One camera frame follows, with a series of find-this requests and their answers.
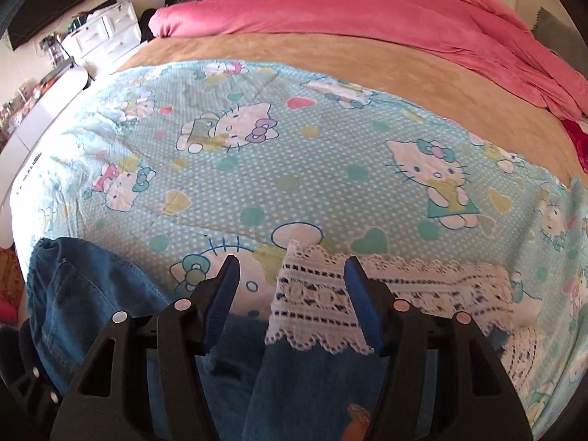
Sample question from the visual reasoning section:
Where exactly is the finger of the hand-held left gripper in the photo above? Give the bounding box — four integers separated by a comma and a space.
9, 322, 65, 441

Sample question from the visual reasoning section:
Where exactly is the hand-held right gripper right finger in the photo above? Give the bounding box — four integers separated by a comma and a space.
344, 256, 534, 441

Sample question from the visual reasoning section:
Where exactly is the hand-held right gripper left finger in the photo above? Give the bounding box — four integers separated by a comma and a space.
50, 254, 241, 441

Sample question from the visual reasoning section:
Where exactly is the blue denim pants lace hem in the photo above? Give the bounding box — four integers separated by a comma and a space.
25, 236, 568, 441

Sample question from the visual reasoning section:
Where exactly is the person's right hand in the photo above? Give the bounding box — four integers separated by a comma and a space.
342, 402, 375, 441

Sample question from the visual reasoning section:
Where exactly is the red patterned rug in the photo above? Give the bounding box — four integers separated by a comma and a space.
0, 247, 29, 329

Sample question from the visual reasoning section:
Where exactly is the light blue cartoon printed blanket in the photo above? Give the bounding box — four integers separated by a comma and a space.
9, 59, 588, 428

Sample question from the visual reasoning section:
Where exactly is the tan plush blanket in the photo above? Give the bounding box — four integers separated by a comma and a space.
117, 32, 584, 184

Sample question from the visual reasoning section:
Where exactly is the red cloth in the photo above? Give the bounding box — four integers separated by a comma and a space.
563, 117, 588, 173

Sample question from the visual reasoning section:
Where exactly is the dark cloth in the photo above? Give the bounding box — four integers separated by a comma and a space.
139, 8, 160, 43

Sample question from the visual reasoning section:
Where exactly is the clutter of small table things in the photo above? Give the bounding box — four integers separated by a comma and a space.
0, 76, 49, 136

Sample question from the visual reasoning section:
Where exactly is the white drawer chest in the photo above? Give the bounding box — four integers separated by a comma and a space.
62, 0, 141, 76

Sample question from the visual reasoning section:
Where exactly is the cluster of toiletry bottles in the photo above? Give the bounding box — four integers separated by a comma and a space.
39, 32, 76, 67

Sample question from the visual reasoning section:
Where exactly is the pink duvet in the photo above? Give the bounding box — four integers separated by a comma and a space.
148, 0, 588, 122

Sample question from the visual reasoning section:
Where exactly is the grey padded headboard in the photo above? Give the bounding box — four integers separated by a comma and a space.
530, 7, 588, 79

